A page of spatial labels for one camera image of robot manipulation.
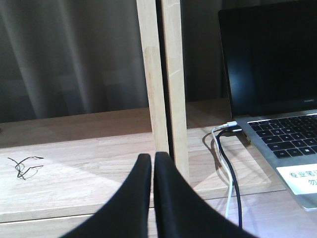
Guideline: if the white laptop cable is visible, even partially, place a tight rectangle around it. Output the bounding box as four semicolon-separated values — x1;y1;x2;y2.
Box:
210;120;238;218

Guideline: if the right wooden shelf unit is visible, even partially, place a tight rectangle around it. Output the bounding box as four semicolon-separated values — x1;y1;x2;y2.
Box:
158;0;317;238

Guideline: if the thin black wire piece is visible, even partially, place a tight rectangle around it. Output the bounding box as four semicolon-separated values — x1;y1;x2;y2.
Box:
7;155;45;180

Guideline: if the wooden shelf unit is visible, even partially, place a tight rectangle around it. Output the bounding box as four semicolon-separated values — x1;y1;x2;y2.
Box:
158;0;317;238
0;0;169;238

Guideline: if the grey curtain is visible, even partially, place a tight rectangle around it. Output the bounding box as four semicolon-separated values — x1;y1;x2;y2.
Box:
0;0;231;123

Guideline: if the grey laptop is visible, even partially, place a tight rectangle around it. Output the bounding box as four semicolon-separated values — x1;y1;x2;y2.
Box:
218;0;317;211

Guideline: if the black laptop cable left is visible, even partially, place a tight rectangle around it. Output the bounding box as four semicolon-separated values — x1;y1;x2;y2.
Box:
216;127;245;228

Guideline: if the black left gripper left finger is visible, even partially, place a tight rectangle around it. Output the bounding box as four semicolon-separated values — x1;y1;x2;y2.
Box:
63;154;152;238

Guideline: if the white paper label left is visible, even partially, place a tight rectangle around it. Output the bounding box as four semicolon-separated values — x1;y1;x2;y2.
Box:
276;164;317;195

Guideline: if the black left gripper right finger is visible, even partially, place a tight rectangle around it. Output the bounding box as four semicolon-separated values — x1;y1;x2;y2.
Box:
154;152;253;238

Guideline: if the left wooden shelf unit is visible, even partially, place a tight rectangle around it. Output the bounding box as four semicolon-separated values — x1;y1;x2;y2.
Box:
0;0;169;238

